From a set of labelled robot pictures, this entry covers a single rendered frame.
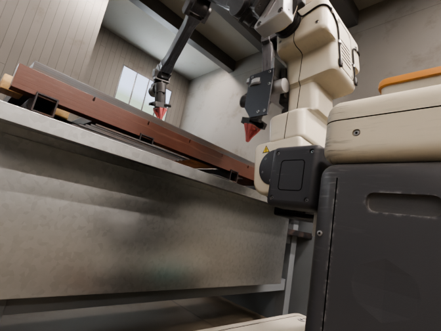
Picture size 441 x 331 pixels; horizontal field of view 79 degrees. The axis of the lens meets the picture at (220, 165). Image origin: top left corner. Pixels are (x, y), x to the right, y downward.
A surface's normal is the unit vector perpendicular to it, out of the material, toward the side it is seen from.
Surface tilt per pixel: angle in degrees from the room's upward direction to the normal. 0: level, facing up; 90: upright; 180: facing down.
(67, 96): 90
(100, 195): 90
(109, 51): 90
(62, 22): 90
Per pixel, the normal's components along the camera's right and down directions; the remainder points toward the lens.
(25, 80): 0.71, -0.01
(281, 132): -0.70, -0.27
